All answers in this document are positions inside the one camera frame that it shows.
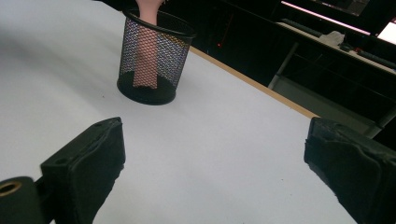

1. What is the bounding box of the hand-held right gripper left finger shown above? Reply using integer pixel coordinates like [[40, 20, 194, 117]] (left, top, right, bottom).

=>
[[40, 117, 127, 224]]

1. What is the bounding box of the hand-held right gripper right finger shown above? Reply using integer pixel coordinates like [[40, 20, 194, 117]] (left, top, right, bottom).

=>
[[304, 117, 396, 224]]

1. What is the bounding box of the pink hairbrush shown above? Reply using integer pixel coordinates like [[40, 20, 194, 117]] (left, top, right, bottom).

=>
[[133, 0, 166, 91]]

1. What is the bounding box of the black mesh pen cup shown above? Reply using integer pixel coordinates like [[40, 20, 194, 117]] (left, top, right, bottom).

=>
[[116, 7, 198, 106]]

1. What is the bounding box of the white crumpled tissue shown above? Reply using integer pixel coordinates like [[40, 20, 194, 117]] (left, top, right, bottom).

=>
[[319, 30, 346, 49]]

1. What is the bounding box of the lit monitor screen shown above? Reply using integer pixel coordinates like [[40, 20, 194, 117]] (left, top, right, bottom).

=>
[[375, 19, 396, 46]]

